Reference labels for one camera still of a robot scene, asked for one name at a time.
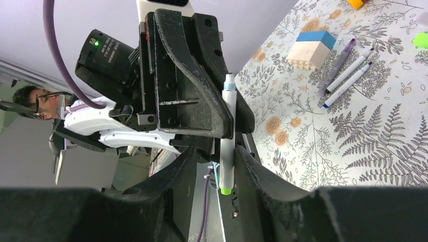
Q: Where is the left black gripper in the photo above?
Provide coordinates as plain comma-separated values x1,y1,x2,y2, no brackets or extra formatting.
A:
137,1,255,138

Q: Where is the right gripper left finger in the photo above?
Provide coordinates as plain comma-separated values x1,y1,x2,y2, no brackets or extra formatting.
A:
1,147,197,241

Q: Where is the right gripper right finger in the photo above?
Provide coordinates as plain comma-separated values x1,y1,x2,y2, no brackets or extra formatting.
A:
223,146,427,241

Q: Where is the white green highlighter pen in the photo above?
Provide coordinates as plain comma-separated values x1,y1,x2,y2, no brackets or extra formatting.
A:
219,73,237,195

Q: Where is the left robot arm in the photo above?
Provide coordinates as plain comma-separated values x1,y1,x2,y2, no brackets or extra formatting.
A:
53,1,255,155

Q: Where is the purple pen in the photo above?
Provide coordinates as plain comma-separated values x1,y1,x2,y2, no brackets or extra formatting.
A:
317,38,356,97

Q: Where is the white black pen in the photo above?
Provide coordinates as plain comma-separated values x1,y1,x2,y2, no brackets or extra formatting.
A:
326,47,374,94

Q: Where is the white blue pen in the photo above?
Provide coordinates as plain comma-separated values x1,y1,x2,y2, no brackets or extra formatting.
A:
323,62,372,108

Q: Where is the blue white brick block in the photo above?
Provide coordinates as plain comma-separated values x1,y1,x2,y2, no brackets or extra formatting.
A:
286,31,337,70

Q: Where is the floral patterned table mat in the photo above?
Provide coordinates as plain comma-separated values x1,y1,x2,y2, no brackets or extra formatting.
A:
236,1,427,191

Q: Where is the person with glasses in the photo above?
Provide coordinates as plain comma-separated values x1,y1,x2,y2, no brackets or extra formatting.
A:
13,85,72,120

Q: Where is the orange red toy car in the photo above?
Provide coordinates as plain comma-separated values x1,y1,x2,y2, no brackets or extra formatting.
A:
347,0,369,10

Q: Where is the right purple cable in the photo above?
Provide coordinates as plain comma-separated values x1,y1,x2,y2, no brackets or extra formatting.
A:
195,167,215,242

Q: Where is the purple cable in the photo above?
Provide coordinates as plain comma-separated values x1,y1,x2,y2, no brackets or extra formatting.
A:
195,167,215,242
42,0,108,110

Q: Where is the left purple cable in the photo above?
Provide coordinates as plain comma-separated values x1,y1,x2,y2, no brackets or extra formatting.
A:
42,0,108,110

